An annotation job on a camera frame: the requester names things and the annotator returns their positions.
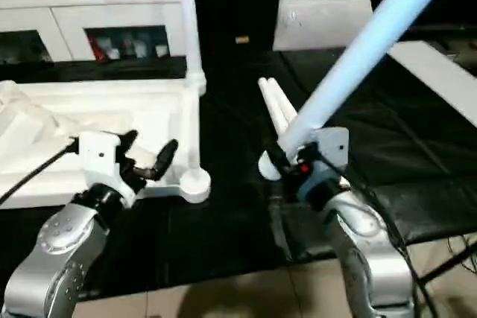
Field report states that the black tripod leg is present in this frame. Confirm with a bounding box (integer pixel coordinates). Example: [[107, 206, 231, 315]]
[[418, 246, 477, 286]]

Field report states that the white glass-door cabinet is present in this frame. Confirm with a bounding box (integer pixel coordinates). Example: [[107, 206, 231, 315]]
[[0, 0, 188, 63]]

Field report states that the white plastic table top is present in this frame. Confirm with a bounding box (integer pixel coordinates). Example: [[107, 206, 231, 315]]
[[0, 77, 213, 210]]

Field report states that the red packet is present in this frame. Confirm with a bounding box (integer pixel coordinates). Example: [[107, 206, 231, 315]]
[[92, 34, 104, 61]]

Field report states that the white table leg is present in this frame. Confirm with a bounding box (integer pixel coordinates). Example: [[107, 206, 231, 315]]
[[266, 77, 300, 125], [174, 0, 208, 96], [258, 77, 290, 136], [258, 0, 467, 182]]

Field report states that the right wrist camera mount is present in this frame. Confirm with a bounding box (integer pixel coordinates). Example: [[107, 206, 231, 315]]
[[297, 127, 350, 208]]

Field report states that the white chair back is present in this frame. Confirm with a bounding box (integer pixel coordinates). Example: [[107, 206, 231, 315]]
[[271, 0, 374, 52]]

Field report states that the black cabinet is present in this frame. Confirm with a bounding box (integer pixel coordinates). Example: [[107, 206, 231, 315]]
[[193, 0, 388, 54]]

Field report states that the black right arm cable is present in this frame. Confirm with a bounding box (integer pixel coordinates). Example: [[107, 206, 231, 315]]
[[312, 153, 443, 318]]

